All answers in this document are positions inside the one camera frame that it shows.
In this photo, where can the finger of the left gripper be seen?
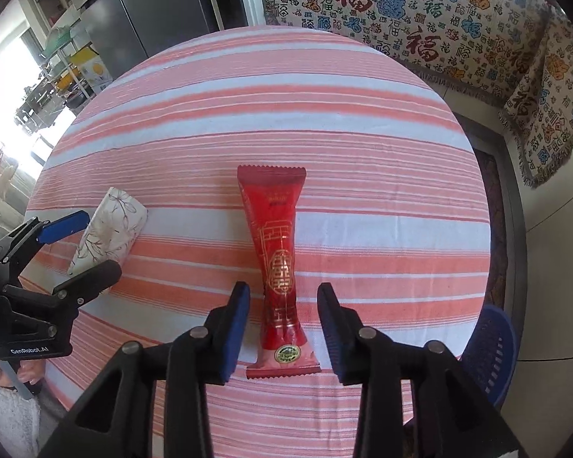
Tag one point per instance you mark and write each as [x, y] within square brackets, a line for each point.
[73, 293]
[48, 232]

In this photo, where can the pink striped tablecloth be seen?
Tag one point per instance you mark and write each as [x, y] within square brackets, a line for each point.
[283, 158]

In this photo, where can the hexagon patterned floor mat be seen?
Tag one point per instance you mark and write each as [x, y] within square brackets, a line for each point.
[496, 282]

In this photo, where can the patterned fu character blanket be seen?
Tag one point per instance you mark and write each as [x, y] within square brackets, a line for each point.
[479, 47]

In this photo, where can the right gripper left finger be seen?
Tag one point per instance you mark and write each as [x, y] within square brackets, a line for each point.
[114, 416]

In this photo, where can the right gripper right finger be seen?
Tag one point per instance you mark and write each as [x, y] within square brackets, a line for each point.
[451, 415]

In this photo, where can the long red snack wrapper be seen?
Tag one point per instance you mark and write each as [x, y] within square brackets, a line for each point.
[270, 195]

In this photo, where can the metal storage rack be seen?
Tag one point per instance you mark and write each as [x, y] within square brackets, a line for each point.
[71, 72]

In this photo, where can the blue plastic trash basket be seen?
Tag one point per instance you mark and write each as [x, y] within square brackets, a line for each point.
[491, 353]

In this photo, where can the grey refrigerator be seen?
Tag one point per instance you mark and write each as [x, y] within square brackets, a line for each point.
[127, 32]

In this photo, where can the white floral tissue pack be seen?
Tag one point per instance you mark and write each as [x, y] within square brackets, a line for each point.
[117, 222]

